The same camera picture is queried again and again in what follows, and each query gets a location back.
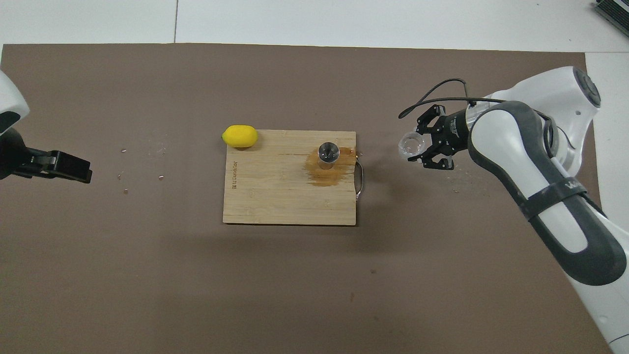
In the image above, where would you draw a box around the bamboo cutting board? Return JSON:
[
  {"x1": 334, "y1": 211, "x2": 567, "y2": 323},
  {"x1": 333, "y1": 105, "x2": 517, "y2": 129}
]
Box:
[{"x1": 223, "y1": 130, "x2": 357, "y2": 226}]

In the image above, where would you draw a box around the brown table mat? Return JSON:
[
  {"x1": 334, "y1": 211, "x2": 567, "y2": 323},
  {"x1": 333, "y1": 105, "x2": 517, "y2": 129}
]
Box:
[{"x1": 0, "y1": 43, "x2": 619, "y2": 354}]

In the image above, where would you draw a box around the stainless steel jigger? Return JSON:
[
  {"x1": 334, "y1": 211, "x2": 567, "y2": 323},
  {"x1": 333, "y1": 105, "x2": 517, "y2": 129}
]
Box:
[{"x1": 318, "y1": 142, "x2": 341, "y2": 171}]

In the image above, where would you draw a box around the small clear glass cup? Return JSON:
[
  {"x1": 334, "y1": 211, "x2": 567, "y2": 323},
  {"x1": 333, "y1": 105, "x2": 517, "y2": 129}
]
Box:
[{"x1": 398, "y1": 131, "x2": 428, "y2": 161}]

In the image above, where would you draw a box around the yellow lemon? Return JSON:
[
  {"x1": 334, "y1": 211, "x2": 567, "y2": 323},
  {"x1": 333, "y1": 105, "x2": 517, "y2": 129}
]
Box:
[{"x1": 222, "y1": 125, "x2": 258, "y2": 148}]

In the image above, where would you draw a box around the metal cutting board handle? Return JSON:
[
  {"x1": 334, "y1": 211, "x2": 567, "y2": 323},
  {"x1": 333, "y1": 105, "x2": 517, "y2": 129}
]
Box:
[{"x1": 355, "y1": 156, "x2": 366, "y2": 200}]

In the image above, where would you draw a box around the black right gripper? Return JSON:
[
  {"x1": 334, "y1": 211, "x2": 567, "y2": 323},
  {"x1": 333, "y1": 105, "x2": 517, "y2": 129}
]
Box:
[{"x1": 415, "y1": 104, "x2": 475, "y2": 171}]

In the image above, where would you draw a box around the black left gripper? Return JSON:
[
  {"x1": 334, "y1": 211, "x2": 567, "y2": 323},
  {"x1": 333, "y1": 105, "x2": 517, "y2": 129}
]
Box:
[{"x1": 0, "y1": 127, "x2": 93, "y2": 184}]

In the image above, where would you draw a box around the grey ribbed device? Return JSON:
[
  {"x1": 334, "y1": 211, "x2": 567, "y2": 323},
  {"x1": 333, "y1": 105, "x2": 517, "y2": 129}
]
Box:
[{"x1": 591, "y1": 0, "x2": 629, "y2": 36}]

